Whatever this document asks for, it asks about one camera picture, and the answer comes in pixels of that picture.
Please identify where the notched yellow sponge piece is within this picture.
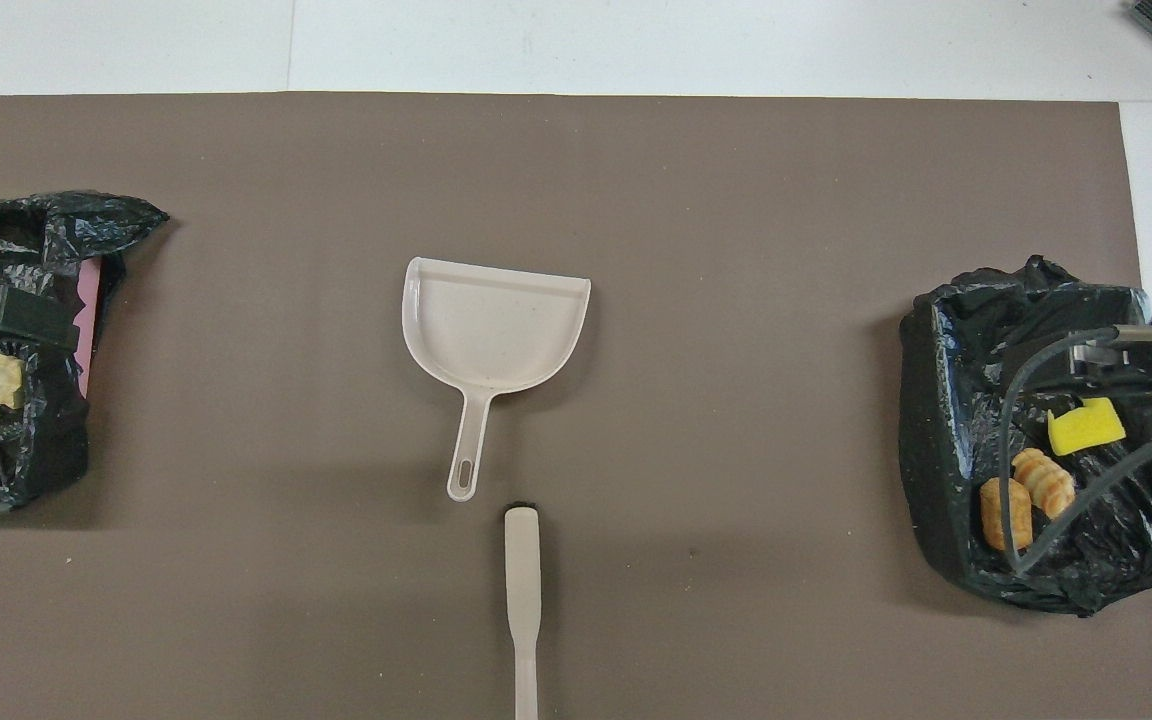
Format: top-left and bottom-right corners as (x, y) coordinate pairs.
(1048, 397), (1128, 457)

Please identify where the striped croissant toy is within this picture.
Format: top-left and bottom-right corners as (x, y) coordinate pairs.
(1011, 447), (1077, 521)

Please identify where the brown bread roll toy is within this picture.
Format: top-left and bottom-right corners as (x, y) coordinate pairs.
(979, 477), (1034, 553)

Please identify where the beige plastic dustpan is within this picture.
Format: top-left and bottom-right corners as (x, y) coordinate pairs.
(401, 257), (593, 503)

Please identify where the beige hand brush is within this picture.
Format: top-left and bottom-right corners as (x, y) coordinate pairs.
(503, 502), (544, 720)

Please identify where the left black trash bag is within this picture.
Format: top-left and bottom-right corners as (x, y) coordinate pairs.
(0, 190), (171, 514)

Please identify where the black bagged bin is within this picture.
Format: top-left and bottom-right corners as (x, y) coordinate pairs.
(898, 255), (1152, 618)

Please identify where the brown table mat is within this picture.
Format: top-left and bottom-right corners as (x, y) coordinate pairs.
(0, 93), (1152, 720)

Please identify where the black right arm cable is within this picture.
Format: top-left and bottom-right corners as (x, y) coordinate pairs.
(998, 323), (1152, 577)

